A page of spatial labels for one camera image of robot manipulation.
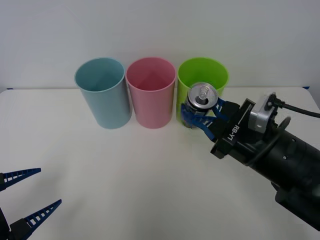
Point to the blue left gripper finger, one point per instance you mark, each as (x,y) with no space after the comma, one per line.
(32,222)
(17,177)

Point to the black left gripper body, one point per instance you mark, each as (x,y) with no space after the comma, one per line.
(3,225)

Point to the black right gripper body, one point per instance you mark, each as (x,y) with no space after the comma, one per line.
(235,142)

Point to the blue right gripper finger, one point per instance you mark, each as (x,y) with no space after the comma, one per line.
(228,111)
(202,123)

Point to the black drink can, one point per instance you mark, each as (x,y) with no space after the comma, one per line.
(202,96)

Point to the green plastic bin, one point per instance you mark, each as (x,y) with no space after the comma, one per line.
(200,70)

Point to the pink plastic bin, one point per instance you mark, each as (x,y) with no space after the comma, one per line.
(152,107)

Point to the pale blue plastic bin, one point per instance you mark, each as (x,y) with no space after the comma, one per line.
(105,105)

